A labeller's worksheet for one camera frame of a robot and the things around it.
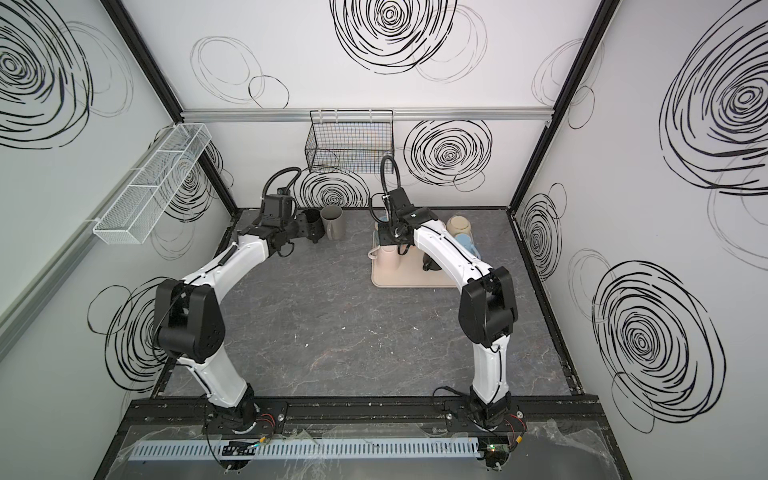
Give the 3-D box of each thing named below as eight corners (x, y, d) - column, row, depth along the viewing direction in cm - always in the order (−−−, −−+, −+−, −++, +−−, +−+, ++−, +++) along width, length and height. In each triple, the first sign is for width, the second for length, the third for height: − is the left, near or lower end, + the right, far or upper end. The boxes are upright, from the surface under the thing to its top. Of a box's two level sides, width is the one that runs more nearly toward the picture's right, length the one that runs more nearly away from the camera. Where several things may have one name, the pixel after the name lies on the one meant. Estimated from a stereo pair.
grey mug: (332, 245, 110) (327, 226, 102) (323, 229, 115) (318, 209, 107) (350, 238, 113) (347, 218, 104) (341, 222, 118) (337, 202, 110)
